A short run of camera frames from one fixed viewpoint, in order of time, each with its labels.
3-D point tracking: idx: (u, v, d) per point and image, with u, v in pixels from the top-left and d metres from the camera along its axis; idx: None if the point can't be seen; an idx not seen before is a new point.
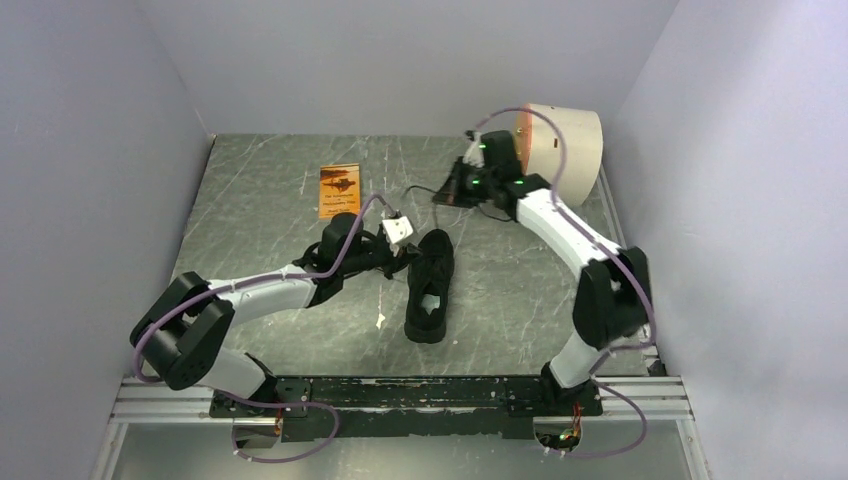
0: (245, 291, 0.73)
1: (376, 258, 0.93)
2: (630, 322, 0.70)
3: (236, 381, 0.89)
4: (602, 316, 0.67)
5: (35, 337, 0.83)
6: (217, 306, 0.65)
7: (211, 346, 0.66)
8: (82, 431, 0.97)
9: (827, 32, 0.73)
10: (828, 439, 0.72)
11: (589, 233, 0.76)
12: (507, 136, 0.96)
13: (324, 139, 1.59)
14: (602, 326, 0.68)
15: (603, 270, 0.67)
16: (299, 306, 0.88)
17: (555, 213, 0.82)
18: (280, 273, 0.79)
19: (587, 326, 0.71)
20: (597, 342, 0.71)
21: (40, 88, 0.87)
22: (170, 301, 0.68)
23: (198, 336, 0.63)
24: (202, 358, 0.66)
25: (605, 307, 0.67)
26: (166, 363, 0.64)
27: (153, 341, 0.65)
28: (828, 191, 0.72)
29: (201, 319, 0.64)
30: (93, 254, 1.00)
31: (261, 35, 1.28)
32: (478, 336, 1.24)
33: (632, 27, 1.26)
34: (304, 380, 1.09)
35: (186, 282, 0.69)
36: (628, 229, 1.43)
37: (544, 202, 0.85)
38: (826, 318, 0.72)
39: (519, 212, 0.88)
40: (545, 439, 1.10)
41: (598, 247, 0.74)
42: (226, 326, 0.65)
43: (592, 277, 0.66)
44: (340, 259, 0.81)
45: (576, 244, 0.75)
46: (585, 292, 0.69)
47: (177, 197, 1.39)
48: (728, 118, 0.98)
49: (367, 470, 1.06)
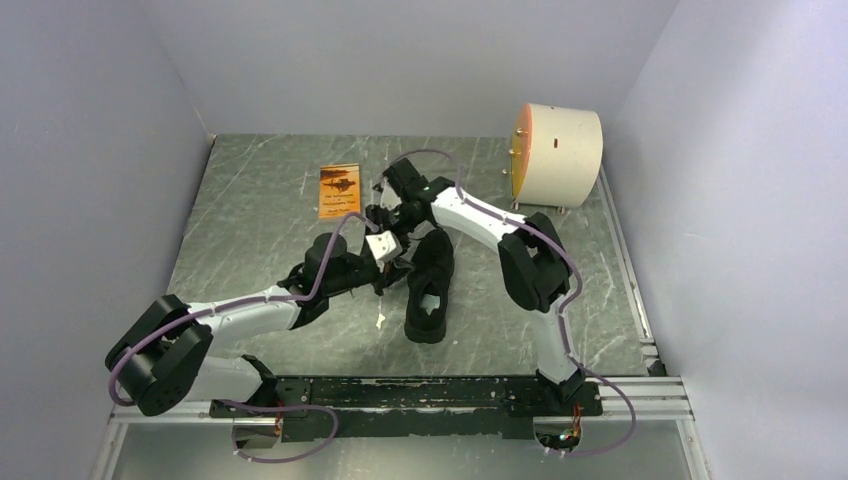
0: (226, 314, 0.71)
1: (364, 276, 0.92)
2: (556, 278, 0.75)
3: (235, 382, 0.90)
4: (528, 278, 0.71)
5: (36, 337, 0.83)
6: (196, 332, 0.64)
7: (187, 372, 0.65)
8: (82, 431, 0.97)
9: (828, 32, 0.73)
10: (828, 439, 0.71)
11: (497, 212, 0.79)
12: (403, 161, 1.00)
13: (324, 139, 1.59)
14: (531, 289, 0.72)
15: (514, 239, 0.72)
16: (284, 327, 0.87)
17: (464, 205, 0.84)
18: (265, 296, 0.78)
19: (520, 294, 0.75)
20: (533, 307, 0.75)
21: (41, 88, 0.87)
22: (147, 325, 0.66)
23: (173, 363, 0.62)
24: (178, 383, 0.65)
25: (527, 269, 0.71)
26: (140, 388, 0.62)
27: (128, 365, 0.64)
28: (827, 191, 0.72)
29: (178, 345, 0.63)
30: (94, 254, 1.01)
31: (262, 35, 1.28)
32: (478, 336, 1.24)
33: (631, 27, 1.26)
34: (304, 380, 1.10)
35: (166, 306, 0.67)
36: (628, 229, 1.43)
37: (452, 199, 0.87)
38: (826, 317, 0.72)
39: (438, 214, 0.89)
40: (545, 439, 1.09)
41: (508, 221, 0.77)
42: (204, 352, 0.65)
43: (508, 250, 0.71)
44: (316, 284, 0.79)
45: (488, 225, 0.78)
46: (505, 264, 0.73)
47: (177, 196, 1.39)
48: (728, 117, 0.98)
49: (367, 470, 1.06)
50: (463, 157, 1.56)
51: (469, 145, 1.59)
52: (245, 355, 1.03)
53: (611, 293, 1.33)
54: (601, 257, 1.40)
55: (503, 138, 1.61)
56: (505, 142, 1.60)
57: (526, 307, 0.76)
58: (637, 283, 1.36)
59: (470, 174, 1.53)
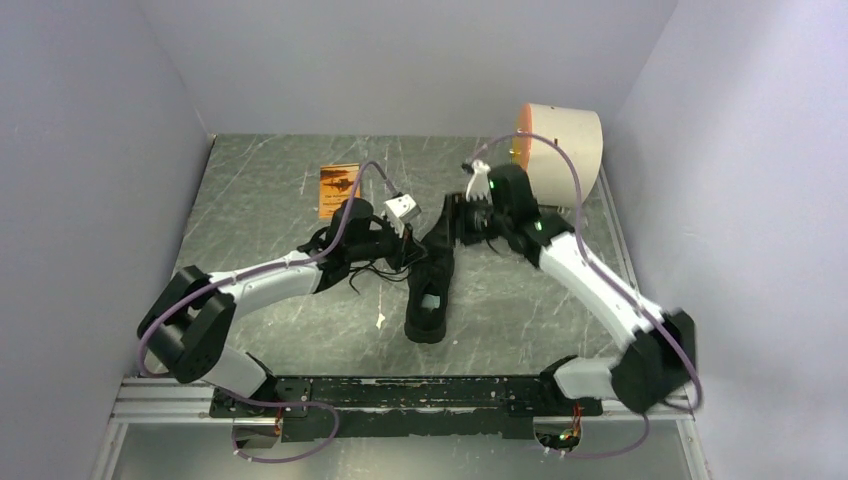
0: (247, 282, 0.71)
1: (382, 244, 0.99)
2: (676, 390, 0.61)
3: (238, 376, 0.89)
4: (648, 388, 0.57)
5: (37, 338, 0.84)
6: (221, 300, 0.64)
7: (216, 340, 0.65)
8: (82, 431, 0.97)
9: (828, 33, 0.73)
10: (830, 440, 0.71)
11: (630, 293, 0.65)
12: (520, 177, 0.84)
13: (324, 139, 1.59)
14: (648, 401, 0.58)
15: (650, 340, 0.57)
16: (306, 291, 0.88)
17: (585, 266, 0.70)
18: (284, 261, 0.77)
19: (627, 393, 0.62)
20: (636, 411, 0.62)
21: (41, 89, 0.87)
22: (169, 297, 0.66)
23: (204, 330, 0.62)
24: (209, 351, 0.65)
25: (654, 379, 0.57)
26: (172, 358, 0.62)
27: (155, 338, 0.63)
28: (827, 190, 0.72)
29: (204, 313, 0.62)
30: (94, 254, 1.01)
31: (262, 36, 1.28)
32: (478, 336, 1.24)
33: (631, 27, 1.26)
34: (304, 380, 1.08)
35: (188, 276, 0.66)
36: (628, 229, 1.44)
37: (572, 252, 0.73)
38: (826, 317, 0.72)
39: (546, 261, 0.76)
40: (545, 439, 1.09)
41: (643, 312, 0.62)
42: (230, 319, 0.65)
43: (642, 353, 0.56)
44: (338, 237, 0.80)
45: (615, 306, 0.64)
46: (629, 360, 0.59)
47: (177, 196, 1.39)
48: (728, 118, 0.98)
49: (367, 470, 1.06)
50: (463, 156, 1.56)
51: (469, 145, 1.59)
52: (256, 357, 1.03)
53: None
54: (601, 257, 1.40)
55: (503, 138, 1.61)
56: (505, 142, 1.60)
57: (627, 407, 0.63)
58: (637, 283, 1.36)
59: None
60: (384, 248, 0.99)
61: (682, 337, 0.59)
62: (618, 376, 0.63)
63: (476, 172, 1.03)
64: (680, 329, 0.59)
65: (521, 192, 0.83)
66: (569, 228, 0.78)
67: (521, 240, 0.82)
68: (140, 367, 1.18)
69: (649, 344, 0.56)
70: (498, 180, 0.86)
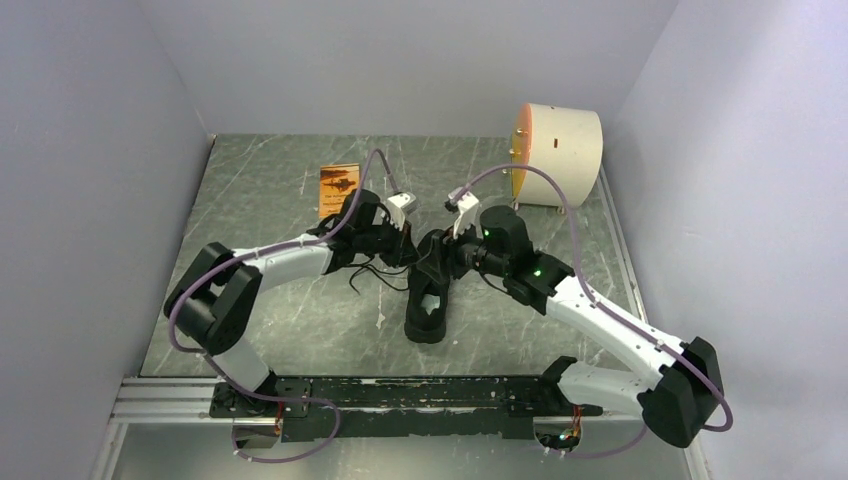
0: (268, 258, 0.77)
1: (383, 239, 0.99)
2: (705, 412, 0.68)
3: (244, 364, 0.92)
4: (686, 422, 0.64)
5: (36, 337, 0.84)
6: (245, 271, 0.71)
7: (242, 310, 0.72)
8: (82, 431, 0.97)
9: (827, 33, 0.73)
10: (831, 440, 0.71)
11: (646, 331, 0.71)
12: (518, 224, 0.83)
13: (324, 139, 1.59)
14: (690, 433, 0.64)
15: (679, 376, 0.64)
16: (317, 272, 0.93)
17: (595, 307, 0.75)
18: (299, 242, 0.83)
19: (664, 428, 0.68)
20: (678, 444, 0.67)
21: (41, 88, 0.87)
22: (199, 272, 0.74)
23: (232, 299, 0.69)
24: (235, 321, 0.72)
25: (688, 411, 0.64)
26: (203, 326, 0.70)
27: (187, 309, 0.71)
28: (827, 189, 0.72)
29: (232, 284, 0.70)
30: (93, 253, 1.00)
31: (262, 36, 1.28)
32: (478, 336, 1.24)
33: (631, 27, 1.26)
34: (304, 380, 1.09)
35: (213, 252, 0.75)
36: (629, 229, 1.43)
37: (576, 294, 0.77)
38: (826, 317, 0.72)
39: (552, 308, 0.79)
40: (545, 439, 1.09)
41: (664, 347, 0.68)
42: (255, 290, 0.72)
43: (677, 395, 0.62)
44: (345, 218, 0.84)
45: (636, 348, 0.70)
46: (661, 399, 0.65)
47: (177, 197, 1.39)
48: (728, 118, 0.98)
49: (366, 470, 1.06)
50: (463, 157, 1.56)
51: (469, 145, 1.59)
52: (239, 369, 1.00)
53: (611, 293, 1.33)
54: (601, 257, 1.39)
55: (503, 138, 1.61)
56: (505, 142, 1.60)
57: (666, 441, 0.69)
58: (637, 283, 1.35)
59: (471, 174, 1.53)
60: (384, 243, 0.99)
61: (705, 365, 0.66)
62: (650, 411, 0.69)
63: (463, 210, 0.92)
64: (703, 358, 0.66)
65: (521, 240, 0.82)
66: (568, 270, 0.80)
67: (521, 289, 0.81)
68: (140, 367, 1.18)
69: (680, 383, 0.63)
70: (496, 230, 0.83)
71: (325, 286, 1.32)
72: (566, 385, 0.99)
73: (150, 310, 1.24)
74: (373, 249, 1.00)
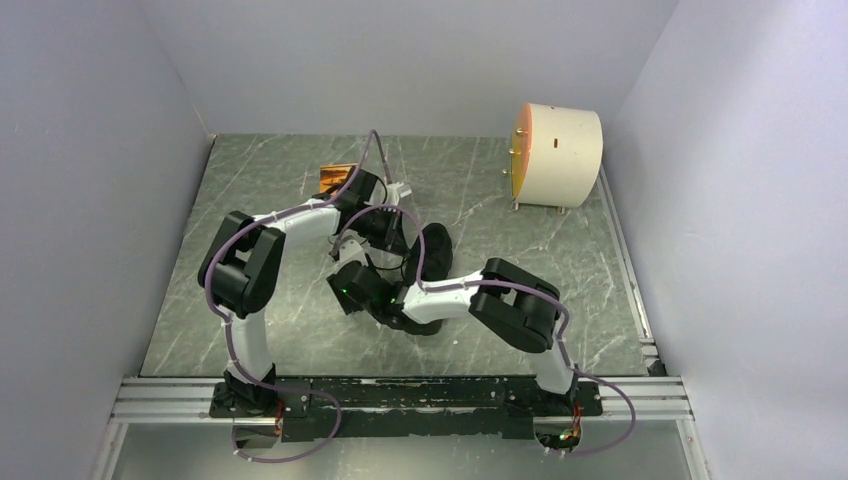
0: (286, 220, 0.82)
1: (377, 222, 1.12)
2: (551, 313, 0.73)
3: (258, 348, 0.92)
4: (517, 324, 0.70)
5: (36, 340, 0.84)
6: (271, 232, 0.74)
7: (272, 269, 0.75)
8: (82, 430, 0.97)
9: (828, 34, 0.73)
10: (829, 439, 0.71)
11: (455, 282, 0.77)
12: (362, 274, 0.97)
13: (324, 139, 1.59)
14: (531, 334, 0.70)
15: (480, 295, 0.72)
16: (328, 233, 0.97)
17: (428, 290, 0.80)
18: (310, 204, 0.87)
19: (525, 344, 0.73)
20: (543, 347, 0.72)
21: (40, 88, 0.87)
22: (225, 238, 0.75)
23: (262, 259, 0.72)
24: (266, 281, 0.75)
25: (508, 315, 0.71)
26: (236, 288, 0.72)
27: (220, 274, 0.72)
28: (826, 190, 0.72)
29: (261, 245, 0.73)
30: (92, 252, 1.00)
31: (261, 36, 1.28)
32: (478, 337, 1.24)
33: (631, 27, 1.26)
34: (304, 380, 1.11)
35: (235, 219, 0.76)
36: (629, 229, 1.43)
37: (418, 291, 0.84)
38: (827, 317, 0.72)
39: (419, 314, 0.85)
40: (545, 439, 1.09)
41: (468, 283, 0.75)
42: (281, 249, 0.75)
43: (482, 309, 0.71)
44: (346, 184, 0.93)
45: (455, 298, 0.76)
46: (491, 323, 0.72)
47: (177, 196, 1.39)
48: (727, 118, 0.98)
49: (367, 470, 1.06)
50: (463, 157, 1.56)
51: (469, 145, 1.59)
52: (226, 369, 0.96)
53: (611, 293, 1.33)
54: (601, 257, 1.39)
55: (503, 138, 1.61)
56: (505, 142, 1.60)
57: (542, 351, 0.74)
58: (637, 283, 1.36)
59: (470, 174, 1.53)
60: (377, 225, 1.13)
61: (501, 274, 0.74)
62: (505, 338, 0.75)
63: (344, 253, 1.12)
64: (492, 268, 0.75)
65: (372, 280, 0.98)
66: None
67: (395, 318, 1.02)
68: (140, 367, 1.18)
69: (480, 302, 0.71)
70: (347, 286, 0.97)
71: (325, 286, 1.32)
72: (539, 379, 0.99)
73: (150, 310, 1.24)
74: (365, 231, 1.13)
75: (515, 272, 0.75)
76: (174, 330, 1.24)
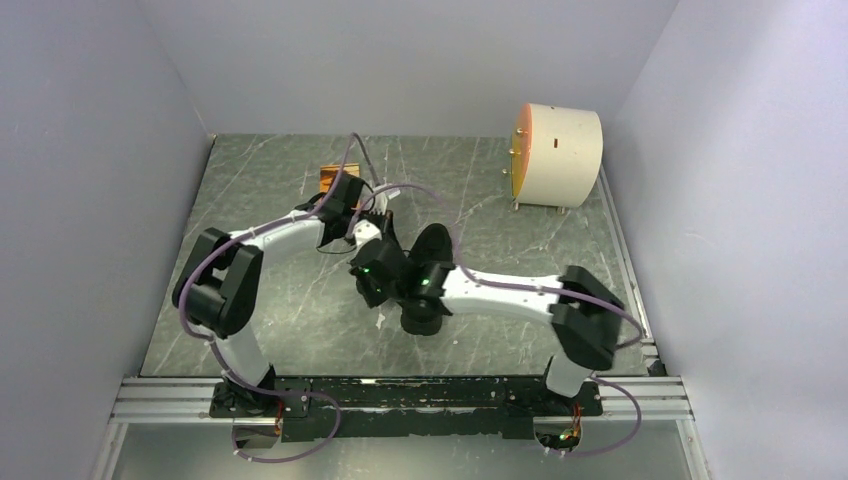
0: (265, 236, 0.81)
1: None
2: (615, 330, 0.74)
3: (248, 357, 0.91)
4: (594, 343, 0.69)
5: (36, 339, 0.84)
6: (247, 250, 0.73)
7: (250, 288, 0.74)
8: (83, 431, 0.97)
9: (827, 35, 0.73)
10: (829, 438, 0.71)
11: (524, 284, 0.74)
12: (388, 250, 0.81)
13: (324, 139, 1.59)
14: (604, 353, 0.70)
15: (563, 308, 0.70)
16: (313, 245, 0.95)
17: (480, 286, 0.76)
18: (290, 217, 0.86)
19: (591, 360, 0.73)
20: (606, 366, 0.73)
21: (41, 88, 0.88)
22: (200, 258, 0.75)
23: (238, 278, 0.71)
24: (244, 300, 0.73)
25: (587, 332, 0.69)
26: (211, 309, 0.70)
27: (195, 294, 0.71)
28: (826, 190, 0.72)
29: (237, 263, 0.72)
30: (92, 252, 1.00)
31: (261, 36, 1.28)
32: (478, 336, 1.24)
33: (631, 27, 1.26)
34: (304, 380, 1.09)
35: (211, 237, 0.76)
36: (628, 229, 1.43)
37: (462, 282, 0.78)
38: (826, 317, 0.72)
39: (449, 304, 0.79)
40: (545, 439, 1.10)
41: (544, 290, 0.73)
42: (259, 266, 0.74)
43: (569, 323, 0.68)
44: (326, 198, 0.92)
45: (523, 301, 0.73)
46: (566, 337, 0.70)
47: (177, 196, 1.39)
48: (727, 119, 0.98)
49: (367, 470, 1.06)
50: (463, 157, 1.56)
51: (469, 145, 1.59)
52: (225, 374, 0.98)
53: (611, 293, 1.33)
54: (601, 257, 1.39)
55: (503, 138, 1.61)
56: (505, 142, 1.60)
57: (600, 367, 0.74)
58: (637, 283, 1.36)
59: (470, 174, 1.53)
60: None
61: (580, 286, 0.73)
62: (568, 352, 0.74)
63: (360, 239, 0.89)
64: (574, 281, 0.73)
65: (399, 258, 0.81)
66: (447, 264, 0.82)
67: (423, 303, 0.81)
68: (140, 366, 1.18)
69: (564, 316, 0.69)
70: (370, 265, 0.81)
71: (325, 286, 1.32)
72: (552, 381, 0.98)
73: (150, 310, 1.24)
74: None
75: (593, 287, 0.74)
76: (174, 330, 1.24)
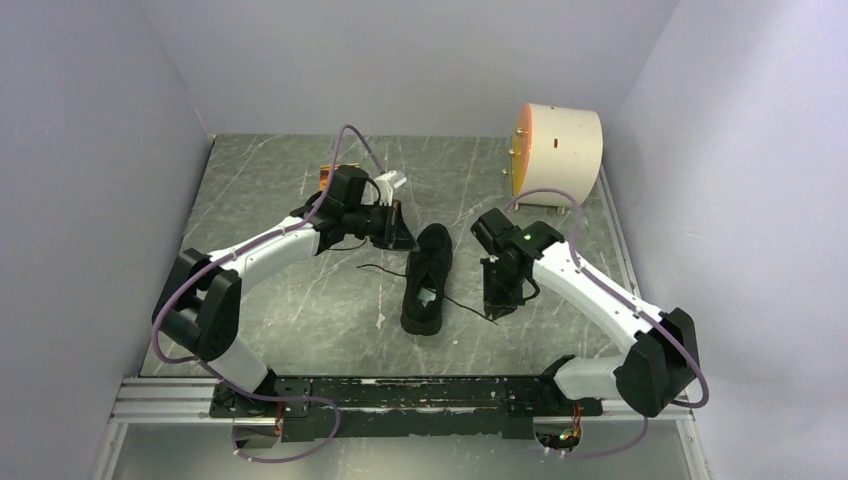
0: (248, 255, 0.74)
1: (373, 219, 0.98)
2: (681, 389, 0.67)
3: (241, 371, 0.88)
4: (656, 388, 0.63)
5: (35, 339, 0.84)
6: (225, 277, 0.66)
7: (229, 315, 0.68)
8: (82, 432, 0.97)
9: (827, 35, 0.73)
10: (835, 439, 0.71)
11: (627, 298, 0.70)
12: (493, 212, 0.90)
13: (324, 139, 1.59)
14: (658, 397, 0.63)
15: (651, 341, 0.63)
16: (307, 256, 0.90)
17: (580, 273, 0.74)
18: (280, 229, 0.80)
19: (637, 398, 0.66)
20: (648, 413, 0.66)
21: (40, 88, 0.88)
22: (179, 281, 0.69)
23: (213, 308, 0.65)
24: (223, 327, 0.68)
25: (658, 374, 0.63)
26: (187, 338, 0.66)
27: (170, 320, 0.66)
28: (828, 190, 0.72)
29: (212, 292, 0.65)
30: (92, 252, 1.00)
31: (261, 36, 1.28)
32: (478, 337, 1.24)
33: (631, 27, 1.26)
34: (304, 380, 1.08)
35: (189, 260, 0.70)
36: (628, 229, 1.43)
37: (563, 261, 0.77)
38: (827, 316, 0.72)
39: (539, 274, 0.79)
40: (545, 439, 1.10)
41: (642, 314, 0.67)
42: (238, 294, 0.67)
43: (645, 355, 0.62)
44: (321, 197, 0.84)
45: (614, 312, 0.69)
46: (632, 362, 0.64)
47: (176, 196, 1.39)
48: (727, 119, 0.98)
49: (367, 470, 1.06)
50: (463, 157, 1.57)
51: (469, 145, 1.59)
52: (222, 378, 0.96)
53: None
54: (601, 257, 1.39)
55: (503, 138, 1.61)
56: (505, 142, 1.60)
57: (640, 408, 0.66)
58: (637, 282, 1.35)
59: (470, 174, 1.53)
60: (374, 224, 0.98)
61: (682, 335, 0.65)
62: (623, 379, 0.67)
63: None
64: (679, 328, 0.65)
65: (501, 223, 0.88)
66: (556, 236, 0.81)
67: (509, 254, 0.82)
68: (140, 367, 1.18)
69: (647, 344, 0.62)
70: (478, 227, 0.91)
71: (325, 286, 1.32)
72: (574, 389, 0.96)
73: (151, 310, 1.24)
74: (363, 232, 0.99)
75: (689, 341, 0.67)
76: None
